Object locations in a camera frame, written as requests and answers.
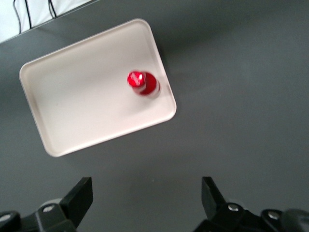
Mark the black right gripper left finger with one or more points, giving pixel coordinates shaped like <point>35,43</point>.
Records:
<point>74,203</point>

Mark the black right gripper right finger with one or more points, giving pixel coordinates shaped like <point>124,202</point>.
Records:
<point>214,205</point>

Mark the red cola can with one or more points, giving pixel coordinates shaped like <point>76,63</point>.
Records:
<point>144,84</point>

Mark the beige plastic tray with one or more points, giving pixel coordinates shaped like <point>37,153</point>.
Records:
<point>91,91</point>

